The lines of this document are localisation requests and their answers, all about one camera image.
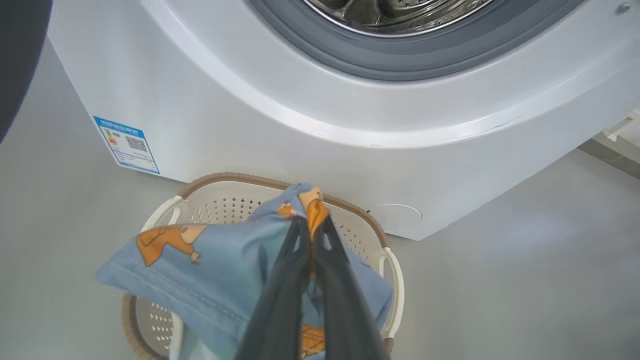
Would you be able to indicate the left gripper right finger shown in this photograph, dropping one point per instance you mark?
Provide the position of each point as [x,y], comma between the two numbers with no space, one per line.
[345,310]

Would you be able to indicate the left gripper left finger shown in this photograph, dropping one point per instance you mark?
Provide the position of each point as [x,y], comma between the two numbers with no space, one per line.
[282,310]

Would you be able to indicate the blue bear-print garment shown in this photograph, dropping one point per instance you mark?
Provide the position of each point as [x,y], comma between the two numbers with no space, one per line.
[220,270]

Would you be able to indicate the black glass washing machine door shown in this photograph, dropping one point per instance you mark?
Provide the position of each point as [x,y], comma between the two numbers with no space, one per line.
[20,50]

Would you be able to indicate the cream perforated laundry basket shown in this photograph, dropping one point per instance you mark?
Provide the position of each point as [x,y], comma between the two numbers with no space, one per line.
[225,200]

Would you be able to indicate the white front-load washing machine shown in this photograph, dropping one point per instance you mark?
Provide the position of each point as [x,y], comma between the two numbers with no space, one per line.
[250,115]

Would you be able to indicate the grey rubber door gasket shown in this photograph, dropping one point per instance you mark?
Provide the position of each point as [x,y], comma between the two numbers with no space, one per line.
[400,57]

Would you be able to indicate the round white filter cover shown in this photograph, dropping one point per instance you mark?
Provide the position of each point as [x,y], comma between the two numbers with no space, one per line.
[397,218]

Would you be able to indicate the blue energy label sticker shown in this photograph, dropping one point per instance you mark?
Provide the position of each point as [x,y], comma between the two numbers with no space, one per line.
[127,145]

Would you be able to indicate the stainless steel washer drum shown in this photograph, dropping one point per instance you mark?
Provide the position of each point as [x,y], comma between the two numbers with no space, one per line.
[400,15]

